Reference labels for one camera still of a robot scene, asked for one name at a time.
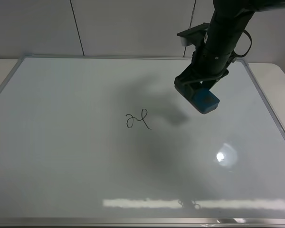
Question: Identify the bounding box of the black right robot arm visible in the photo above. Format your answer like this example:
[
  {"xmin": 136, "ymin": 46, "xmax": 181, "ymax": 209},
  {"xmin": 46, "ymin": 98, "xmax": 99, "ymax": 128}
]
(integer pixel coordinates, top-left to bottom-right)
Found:
[{"xmin": 174, "ymin": 0, "xmax": 285, "ymax": 114}]

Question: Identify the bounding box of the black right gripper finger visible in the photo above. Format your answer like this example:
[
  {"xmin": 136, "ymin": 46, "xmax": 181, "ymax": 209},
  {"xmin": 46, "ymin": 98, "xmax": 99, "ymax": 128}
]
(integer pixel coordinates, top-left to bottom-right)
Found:
[
  {"xmin": 174, "ymin": 77, "xmax": 202, "ymax": 113},
  {"xmin": 202, "ymin": 70, "xmax": 229, "ymax": 90}
]

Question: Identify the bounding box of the blue board eraser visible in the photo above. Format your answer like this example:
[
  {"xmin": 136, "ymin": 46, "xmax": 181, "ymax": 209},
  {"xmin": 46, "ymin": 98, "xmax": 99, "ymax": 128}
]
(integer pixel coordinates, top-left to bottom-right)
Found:
[{"xmin": 192, "ymin": 88, "xmax": 220, "ymax": 114}]

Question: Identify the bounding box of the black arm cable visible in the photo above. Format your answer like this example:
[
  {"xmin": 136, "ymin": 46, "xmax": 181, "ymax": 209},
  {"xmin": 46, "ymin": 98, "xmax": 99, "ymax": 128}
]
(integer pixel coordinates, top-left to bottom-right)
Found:
[{"xmin": 230, "ymin": 29, "xmax": 252, "ymax": 63}]

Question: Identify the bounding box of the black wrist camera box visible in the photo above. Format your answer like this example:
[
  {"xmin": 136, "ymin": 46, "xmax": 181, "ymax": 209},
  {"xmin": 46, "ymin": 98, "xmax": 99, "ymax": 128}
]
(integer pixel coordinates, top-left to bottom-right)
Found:
[{"xmin": 177, "ymin": 23, "xmax": 209, "ymax": 47}]

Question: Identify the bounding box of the white whiteboard with aluminium frame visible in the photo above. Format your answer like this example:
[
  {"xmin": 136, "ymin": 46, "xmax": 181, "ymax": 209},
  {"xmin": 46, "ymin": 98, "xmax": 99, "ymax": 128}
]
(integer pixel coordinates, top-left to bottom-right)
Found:
[{"xmin": 0, "ymin": 57, "xmax": 285, "ymax": 228}]

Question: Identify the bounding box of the black marker scribble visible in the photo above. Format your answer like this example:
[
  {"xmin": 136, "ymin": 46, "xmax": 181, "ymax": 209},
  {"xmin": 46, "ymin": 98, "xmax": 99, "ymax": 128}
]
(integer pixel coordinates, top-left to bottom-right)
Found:
[{"xmin": 125, "ymin": 108, "xmax": 151, "ymax": 130}]

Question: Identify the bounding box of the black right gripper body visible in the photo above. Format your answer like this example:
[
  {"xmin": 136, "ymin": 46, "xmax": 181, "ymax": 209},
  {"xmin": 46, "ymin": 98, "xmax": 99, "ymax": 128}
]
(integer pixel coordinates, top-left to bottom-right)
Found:
[{"xmin": 177, "ymin": 46, "xmax": 235, "ymax": 87}]

